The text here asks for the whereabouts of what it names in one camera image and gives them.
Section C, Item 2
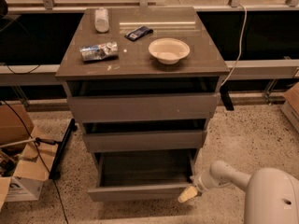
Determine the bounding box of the grey middle drawer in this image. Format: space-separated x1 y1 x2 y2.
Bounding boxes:
83 130 207 153

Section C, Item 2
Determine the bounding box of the black stand leg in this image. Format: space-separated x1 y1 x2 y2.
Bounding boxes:
50 119 78 180

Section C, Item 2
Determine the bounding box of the open cardboard box left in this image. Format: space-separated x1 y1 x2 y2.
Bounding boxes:
0 105 58 207

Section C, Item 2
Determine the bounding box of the white plastic bottle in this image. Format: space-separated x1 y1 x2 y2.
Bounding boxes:
94 8 109 33

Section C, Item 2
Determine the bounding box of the crumpled silver snack bag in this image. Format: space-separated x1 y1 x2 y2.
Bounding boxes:
79 42 119 62

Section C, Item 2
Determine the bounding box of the grey drawer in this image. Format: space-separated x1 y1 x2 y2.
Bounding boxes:
67 93 219 123
83 130 207 153
88 148 196 202

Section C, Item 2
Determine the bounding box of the black cable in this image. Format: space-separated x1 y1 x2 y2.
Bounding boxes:
0 99 70 224

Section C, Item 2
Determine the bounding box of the grey drawer cabinet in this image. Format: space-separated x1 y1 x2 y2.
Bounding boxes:
55 6 231 163

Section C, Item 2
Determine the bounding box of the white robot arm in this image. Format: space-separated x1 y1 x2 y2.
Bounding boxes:
178 161 299 224

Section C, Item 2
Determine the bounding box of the black bracket behind cabinet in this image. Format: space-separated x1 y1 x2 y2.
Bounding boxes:
220 85 235 111

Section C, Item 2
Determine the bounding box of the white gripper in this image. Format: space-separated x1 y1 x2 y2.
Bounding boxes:
178 170 218 203

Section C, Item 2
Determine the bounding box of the white cable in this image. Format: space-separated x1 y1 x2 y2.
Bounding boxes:
219 4 248 89

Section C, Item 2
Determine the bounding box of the grey top drawer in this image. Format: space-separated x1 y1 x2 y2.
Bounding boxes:
67 93 219 123

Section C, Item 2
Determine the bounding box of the dark blue snack packet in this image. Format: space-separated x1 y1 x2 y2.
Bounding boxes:
124 26 153 41

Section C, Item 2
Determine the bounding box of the cardboard box right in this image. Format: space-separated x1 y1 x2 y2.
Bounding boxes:
281 82 299 132

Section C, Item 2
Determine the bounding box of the white paper bowl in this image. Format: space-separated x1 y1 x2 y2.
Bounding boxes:
149 38 190 64

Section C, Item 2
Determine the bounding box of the grey bottom drawer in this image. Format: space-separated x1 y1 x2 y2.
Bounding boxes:
88 148 196 202

